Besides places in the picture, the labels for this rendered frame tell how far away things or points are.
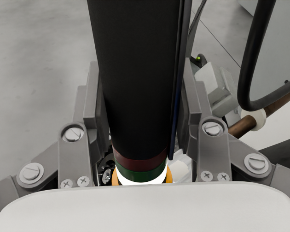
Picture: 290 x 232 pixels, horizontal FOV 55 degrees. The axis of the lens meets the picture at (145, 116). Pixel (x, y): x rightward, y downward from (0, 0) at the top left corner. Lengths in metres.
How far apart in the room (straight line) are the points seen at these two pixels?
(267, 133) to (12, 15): 3.24
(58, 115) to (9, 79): 0.65
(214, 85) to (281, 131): 0.16
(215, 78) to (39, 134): 1.66
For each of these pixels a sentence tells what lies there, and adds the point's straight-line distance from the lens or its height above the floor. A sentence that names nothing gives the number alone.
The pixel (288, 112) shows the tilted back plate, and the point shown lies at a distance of 0.59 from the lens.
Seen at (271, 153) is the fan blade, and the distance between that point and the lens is 0.32.
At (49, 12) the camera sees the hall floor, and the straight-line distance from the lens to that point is 3.46.
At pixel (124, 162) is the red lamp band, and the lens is 0.16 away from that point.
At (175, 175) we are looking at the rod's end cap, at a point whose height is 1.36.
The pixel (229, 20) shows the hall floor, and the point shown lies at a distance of 3.23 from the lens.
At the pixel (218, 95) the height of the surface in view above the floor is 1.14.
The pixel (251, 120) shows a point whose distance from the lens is 0.29.
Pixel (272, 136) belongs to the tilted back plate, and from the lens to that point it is 0.58.
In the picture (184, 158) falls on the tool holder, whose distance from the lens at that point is 0.25.
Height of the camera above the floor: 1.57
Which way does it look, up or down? 49 degrees down
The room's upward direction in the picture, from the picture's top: 1 degrees counter-clockwise
